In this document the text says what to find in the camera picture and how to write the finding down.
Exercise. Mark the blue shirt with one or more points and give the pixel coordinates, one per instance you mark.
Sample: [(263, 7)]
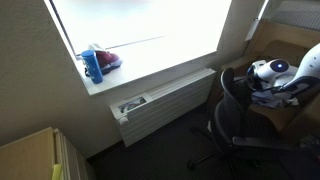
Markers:
[(266, 99)]

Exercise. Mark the red sneaker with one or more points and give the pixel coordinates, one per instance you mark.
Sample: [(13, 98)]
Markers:
[(106, 60)]

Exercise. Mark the black mesh office chair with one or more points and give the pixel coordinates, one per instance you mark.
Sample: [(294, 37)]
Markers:
[(235, 133)]

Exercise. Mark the wooden drawer cabinet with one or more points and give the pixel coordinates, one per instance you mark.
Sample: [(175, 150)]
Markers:
[(33, 157)]

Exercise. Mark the white wall radiator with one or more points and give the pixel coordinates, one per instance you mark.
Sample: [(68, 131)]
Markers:
[(141, 115)]

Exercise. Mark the blue water bottle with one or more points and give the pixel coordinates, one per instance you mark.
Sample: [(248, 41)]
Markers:
[(89, 56)]

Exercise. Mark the yellow sticky note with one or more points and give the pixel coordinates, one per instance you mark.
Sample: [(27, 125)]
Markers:
[(57, 170)]

